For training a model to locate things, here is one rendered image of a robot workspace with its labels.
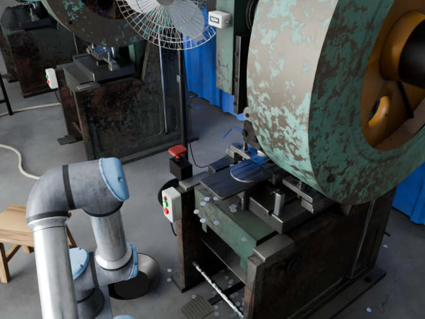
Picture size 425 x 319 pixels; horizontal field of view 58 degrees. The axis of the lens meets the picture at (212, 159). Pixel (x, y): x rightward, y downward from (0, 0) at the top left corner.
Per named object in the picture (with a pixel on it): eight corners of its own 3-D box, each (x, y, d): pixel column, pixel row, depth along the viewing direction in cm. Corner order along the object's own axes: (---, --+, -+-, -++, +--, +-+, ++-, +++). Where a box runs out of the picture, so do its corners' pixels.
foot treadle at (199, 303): (192, 331, 164) (191, 323, 161) (179, 314, 170) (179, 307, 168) (290, 267, 193) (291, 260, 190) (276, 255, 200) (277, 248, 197)
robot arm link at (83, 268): (58, 277, 133) (49, 249, 126) (98, 268, 136) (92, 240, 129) (58, 306, 123) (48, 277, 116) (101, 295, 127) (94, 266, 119)
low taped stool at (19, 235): (83, 257, 214) (71, 210, 196) (62, 292, 194) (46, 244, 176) (26, 249, 219) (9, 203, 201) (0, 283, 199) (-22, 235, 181)
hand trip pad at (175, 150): (175, 169, 164) (174, 154, 160) (167, 162, 168) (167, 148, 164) (189, 164, 168) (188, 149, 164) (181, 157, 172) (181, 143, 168)
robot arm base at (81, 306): (60, 330, 127) (53, 311, 122) (59, 294, 139) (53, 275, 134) (107, 316, 131) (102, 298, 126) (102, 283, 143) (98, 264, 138)
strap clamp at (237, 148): (250, 169, 160) (252, 149, 155) (225, 152, 172) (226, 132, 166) (260, 165, 163) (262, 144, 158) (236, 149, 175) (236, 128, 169)
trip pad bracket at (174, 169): (182, 203, 171) (180, 166, 160) (171, 192, 178) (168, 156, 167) (193, 198, 174) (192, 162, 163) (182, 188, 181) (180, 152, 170)
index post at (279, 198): (277, 216, 136) (280, 194, 131) (272, 211, 138) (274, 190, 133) (283, 212, 137) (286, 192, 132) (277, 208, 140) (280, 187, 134)
